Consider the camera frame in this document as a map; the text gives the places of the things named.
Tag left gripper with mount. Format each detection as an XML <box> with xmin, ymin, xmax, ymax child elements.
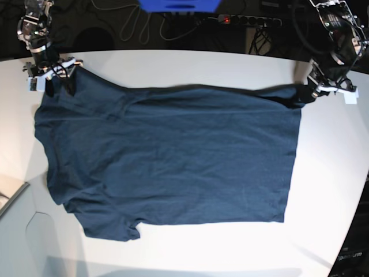
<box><xmin>307</xmin><ymin>60</ymin><xmax>359</xmax><ymax>104</ymax></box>

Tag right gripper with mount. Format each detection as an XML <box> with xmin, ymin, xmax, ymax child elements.
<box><xmin>22</xmin><ymin>57</ymin><xmax>83</xmax><ymax>92</ymax></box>

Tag dark blue t-shirt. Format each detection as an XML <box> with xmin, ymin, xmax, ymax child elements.
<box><xmin>35</xmin><ymin>68</ymin><xmax>304</xmax><ymax>241</ymax></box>

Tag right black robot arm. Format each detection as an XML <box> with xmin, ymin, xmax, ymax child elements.
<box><xmin>17</xmin><ymin>1</ymin><xmax>82</xmax><ymax>96</ymax></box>

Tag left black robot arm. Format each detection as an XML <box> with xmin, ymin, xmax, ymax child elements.
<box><xmin>291</xmin><ymin>1</ymin><xmax>368</xmax><ymax>104</ymax></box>

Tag black power strip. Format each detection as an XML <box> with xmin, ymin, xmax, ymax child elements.
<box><xmin>217</xmin><ymin>14</ymin><xmax>283</xmax><ymax>28</ymax></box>

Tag blue plastic bin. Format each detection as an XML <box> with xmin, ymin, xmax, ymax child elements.
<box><xmin>138</xmin><ymin>0</ymin><xmax>221</xmax><ymax>13</ymax></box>

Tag grey looped cable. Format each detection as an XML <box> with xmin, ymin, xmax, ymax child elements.
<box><xmin>119</xmin><ymin>8</ymin><xmax>151</xmax><ymax>44</ymax></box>

